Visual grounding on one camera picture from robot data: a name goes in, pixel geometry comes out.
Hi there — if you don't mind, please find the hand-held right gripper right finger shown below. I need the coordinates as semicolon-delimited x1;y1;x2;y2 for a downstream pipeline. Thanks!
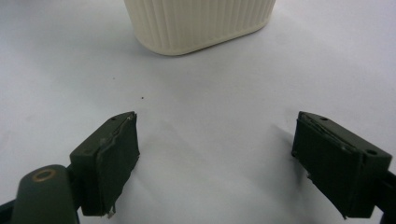
291;111;393;218

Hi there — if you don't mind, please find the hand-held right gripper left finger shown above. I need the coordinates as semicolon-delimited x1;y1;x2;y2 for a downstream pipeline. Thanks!
69;111;140;217

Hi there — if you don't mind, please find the cream pump bottle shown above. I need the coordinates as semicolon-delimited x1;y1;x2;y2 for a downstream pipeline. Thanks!
123;0;276;56

